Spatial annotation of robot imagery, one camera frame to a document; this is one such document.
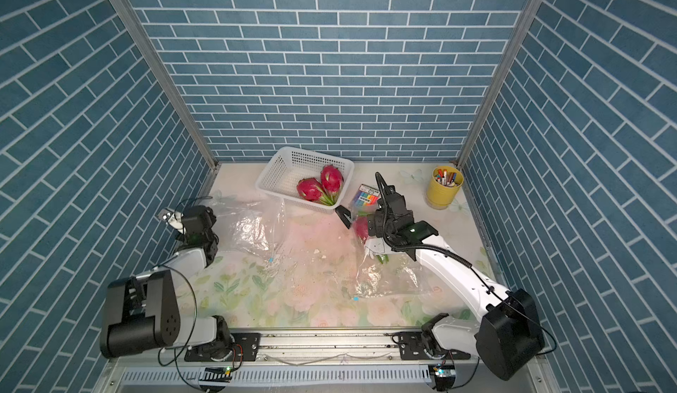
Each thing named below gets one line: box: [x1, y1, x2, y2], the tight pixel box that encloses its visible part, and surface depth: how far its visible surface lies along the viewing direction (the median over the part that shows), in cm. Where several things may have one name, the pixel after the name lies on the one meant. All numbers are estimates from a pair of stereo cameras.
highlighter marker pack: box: [354, 183, 381, 209], surface depth 110 cm
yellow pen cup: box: [426, 165, 465, 209], surface depth 103 cm
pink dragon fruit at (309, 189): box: [296, 177, 324, 202], surface depth 104 cm
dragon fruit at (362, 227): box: [355, 215, 369, 245], surface depth 93 cm
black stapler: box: [334, 204, 352, 230], surface depth 103 cm
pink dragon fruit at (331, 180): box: [320, 163, 344, 206], surface depth 107 cm
